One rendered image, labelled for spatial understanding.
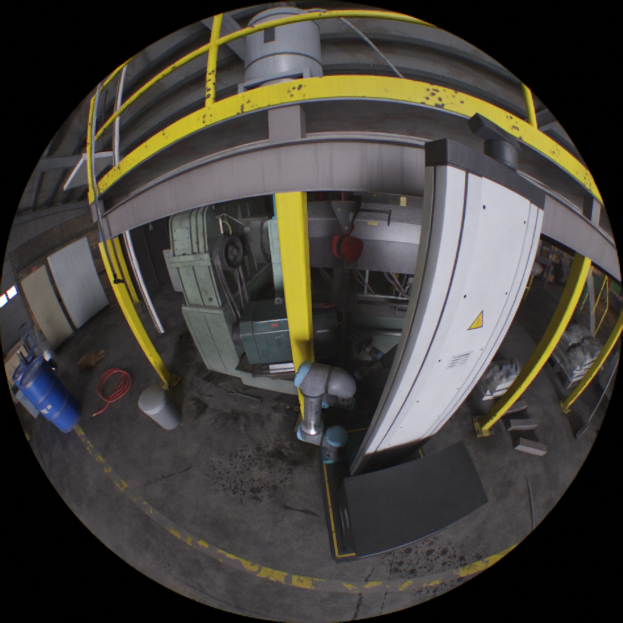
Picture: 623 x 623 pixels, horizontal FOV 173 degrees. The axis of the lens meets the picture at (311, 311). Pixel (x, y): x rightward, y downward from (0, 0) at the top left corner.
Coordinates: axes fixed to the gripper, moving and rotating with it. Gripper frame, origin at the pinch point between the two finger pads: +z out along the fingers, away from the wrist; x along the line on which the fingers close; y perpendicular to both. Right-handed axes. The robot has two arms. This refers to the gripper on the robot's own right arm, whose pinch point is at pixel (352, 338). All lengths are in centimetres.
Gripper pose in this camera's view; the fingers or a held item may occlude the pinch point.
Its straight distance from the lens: 160.9
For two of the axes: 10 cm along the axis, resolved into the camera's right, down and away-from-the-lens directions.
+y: 0.4, 8.4, 5.4
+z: -5.9, -4.1, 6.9
